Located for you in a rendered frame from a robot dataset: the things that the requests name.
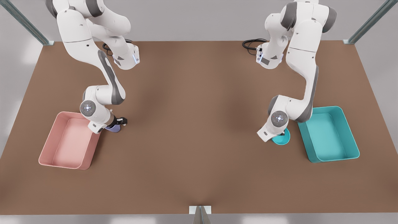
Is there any teal bowl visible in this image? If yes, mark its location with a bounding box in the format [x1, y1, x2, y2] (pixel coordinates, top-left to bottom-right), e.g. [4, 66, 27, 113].
[271, 128, 291, 146]

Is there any black cable loop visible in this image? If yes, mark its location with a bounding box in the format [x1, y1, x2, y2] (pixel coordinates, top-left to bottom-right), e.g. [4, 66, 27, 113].
[242, 39, 268, 56]
[102, 39, 133, 57]

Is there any silver frame post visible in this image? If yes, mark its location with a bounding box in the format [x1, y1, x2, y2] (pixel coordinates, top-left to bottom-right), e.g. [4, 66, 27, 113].
[189, 206, 212, 224]
[0, 0, 54, 46]
[343, 0, 398, 45]

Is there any teal rectangular box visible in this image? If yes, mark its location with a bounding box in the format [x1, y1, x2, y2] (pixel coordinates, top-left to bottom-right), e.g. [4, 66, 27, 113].
[298, 106, 360, 163]

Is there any pink rectangular box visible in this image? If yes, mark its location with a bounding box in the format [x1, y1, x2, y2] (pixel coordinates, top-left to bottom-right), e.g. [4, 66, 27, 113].
[39, 111, 101, 170]

